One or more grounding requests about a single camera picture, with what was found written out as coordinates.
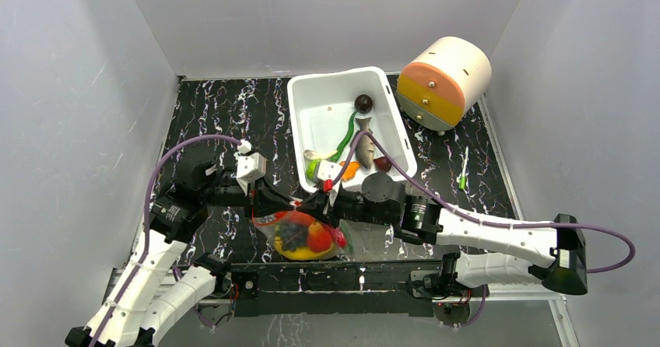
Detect red toy chili pepper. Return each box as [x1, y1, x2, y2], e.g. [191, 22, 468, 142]
[330, 227, 348, 249]

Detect dark toy grapes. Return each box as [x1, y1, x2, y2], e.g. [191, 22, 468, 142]
[276, 223, 307, 251]

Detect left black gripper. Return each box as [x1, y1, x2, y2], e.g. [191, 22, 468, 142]
[202, 174, 295, 222]

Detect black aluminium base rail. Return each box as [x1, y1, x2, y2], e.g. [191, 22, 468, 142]
[103, 259, 566, 320]

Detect green toy bean pod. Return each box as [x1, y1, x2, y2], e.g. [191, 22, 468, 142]
[328, 110, 358, 163]

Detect clear zip bag orange zipper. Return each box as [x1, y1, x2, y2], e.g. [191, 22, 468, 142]
[251, 209, 356, 261]

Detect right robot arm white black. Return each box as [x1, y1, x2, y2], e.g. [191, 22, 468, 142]
[297, 173, 588, 296]

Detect dark red toy fruit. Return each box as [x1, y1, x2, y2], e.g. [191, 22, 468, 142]
[373, 156, 392, 173]

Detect dark brown toy plum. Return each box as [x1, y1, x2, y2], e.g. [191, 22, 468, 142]
[353, 94, 374, 114]

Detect grey toy fish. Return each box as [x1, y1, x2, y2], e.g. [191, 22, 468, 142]
[355, 117, 375, 170]

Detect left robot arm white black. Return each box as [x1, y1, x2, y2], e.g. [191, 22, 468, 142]
[65, 152, 293, 346]

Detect round pastel drawer cabinet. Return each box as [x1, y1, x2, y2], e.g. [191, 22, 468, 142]
[396, 37, 492, 133]

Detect green white pen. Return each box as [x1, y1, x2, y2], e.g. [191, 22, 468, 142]
[458, 146, 469, 191]

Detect white toy garlic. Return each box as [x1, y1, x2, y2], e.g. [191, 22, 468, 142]
[303, 149, 337, 161]

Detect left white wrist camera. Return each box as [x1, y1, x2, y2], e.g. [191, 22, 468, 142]
[234, 139, 267, 186]

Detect yellow toy banana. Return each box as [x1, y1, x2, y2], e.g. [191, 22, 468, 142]
[274, 237, 341, 261]

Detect green toy lime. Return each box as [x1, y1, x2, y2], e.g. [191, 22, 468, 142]
[305, 159, 320, 181]

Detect orange toy habanero pepper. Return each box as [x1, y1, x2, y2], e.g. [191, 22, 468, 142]
[341, 161, 360, 181]

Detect white plastic bin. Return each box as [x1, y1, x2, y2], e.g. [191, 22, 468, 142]
[287, 67, 417, 194]

